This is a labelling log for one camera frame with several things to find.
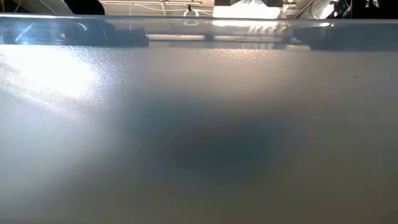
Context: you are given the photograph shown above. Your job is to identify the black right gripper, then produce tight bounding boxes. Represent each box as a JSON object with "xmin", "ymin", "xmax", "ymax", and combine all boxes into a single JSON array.
[{"xmin": 334, "ymin": 0, "xmax": 398, "ymax": 19}]

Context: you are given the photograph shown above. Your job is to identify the silver metal background object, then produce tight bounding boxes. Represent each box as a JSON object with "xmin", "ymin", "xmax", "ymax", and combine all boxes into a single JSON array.
[{"xmin": 306, "ymin": 0, "xmax": 336, "ymax": 20}]

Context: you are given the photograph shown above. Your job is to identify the clear plastic bin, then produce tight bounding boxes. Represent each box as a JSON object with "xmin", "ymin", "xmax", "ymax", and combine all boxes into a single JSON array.
[{"xmin": 0, "ymin": 12, "xmax": 398, "ymax": 224}]

